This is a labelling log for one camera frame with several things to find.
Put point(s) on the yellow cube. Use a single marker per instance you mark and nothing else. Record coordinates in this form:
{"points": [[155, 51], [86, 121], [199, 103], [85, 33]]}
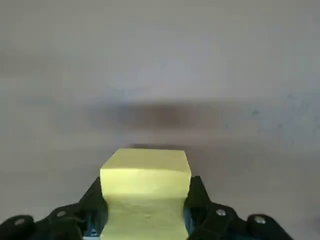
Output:
{"points": [[145, 175]]}

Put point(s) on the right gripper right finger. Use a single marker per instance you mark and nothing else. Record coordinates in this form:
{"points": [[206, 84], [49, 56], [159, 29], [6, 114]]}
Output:
{"points": [[220, 225]]}

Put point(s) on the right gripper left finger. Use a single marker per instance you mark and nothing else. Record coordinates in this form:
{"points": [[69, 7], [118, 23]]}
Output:
{"points": [[62, 225]]}

